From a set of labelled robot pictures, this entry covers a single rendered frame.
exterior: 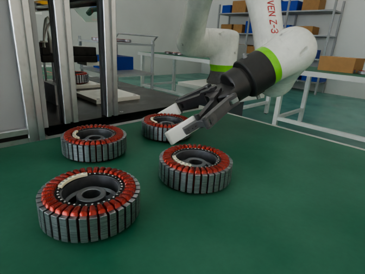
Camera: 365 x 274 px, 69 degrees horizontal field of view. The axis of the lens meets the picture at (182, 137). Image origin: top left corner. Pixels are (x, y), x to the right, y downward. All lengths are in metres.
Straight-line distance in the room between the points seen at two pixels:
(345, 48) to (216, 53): 6.10
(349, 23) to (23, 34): 7.03
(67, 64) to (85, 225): 0.39
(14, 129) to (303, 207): 0.50
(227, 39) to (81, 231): 1.11
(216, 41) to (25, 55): 0.88
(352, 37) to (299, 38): 6.59
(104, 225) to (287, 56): 0.51
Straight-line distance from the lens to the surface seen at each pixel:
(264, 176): 0.45
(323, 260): 0.33
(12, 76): 0.57
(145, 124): 0.56
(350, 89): 7.23
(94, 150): 0.45
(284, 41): 0.66
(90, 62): 0.81
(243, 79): 0.60
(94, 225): 0.29
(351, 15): 7.31
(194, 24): 1.16
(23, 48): 0.56
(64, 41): 0.60
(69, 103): 0.62
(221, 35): 1.28
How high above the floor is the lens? 0.95
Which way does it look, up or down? 20 degrees down
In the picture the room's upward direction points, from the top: 4 degrees clockwise
